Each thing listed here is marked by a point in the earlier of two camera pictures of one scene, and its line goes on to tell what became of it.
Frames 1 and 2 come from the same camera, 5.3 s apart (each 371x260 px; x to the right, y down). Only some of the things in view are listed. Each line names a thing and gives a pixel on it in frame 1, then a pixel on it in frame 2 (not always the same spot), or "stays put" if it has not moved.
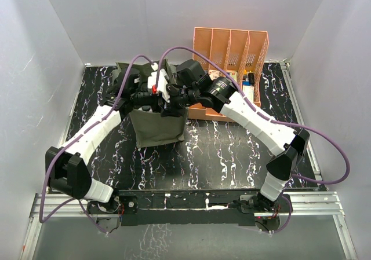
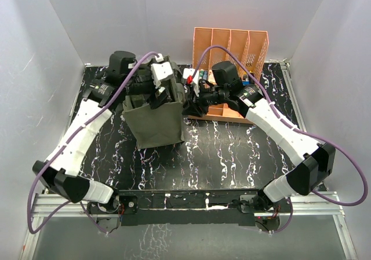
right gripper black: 169,110 → 195,107
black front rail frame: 184,208 stays put
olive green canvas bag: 156,118 stays put
